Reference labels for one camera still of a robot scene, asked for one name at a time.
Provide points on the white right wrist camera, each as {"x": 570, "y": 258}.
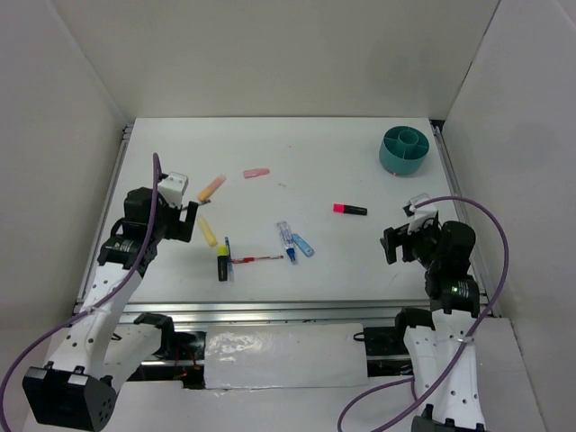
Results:
{"x": 419, "y": 213}

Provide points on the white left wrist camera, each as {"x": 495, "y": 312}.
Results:
{"x": 172, "y": 188}

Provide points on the black highlighter yellow cap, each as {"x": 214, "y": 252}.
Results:
{"x": 223, "y": 263}

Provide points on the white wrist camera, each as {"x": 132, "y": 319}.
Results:
{"x": 419, "y": 213}
{"x": 172, "y": 188}

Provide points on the white foil-covered board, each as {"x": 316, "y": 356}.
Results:
{"x": 284, "y": 356}

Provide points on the orange pastel highlighter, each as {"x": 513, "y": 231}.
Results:
{"x": 211, "y": 188}

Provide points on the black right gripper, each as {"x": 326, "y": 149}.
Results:
{"x": 394, "y": 237}

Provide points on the red gel pen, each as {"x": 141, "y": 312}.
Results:
{"x": 249, "y": 259}

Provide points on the yellow pastel highlighter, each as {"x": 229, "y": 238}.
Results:
{"x": 207, "y": 231}

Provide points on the aluminium table frame rail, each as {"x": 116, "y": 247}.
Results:
{"x": 194, "y": 314}

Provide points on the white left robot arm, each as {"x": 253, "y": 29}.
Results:
{"x": 79, "y": 385}

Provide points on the pink pastel highlighter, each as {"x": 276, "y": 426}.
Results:
{"x": 255, "y": 172}

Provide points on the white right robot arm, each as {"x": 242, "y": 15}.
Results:
{"x": 440, "y": 348}

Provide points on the light blue pastel highlighter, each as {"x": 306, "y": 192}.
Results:
{"x": 302, "y": 245}

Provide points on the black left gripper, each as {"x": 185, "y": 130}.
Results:
{"x": 181, "y": 229}

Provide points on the black highlighter pink cap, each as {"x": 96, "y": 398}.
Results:
{"x": 349, "y": 209}

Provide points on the teal round compartment container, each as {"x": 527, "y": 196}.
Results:
{"x": 403, "y": 150}

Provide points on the blue gel pen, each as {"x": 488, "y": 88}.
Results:
{"x": 229, "y": 256}

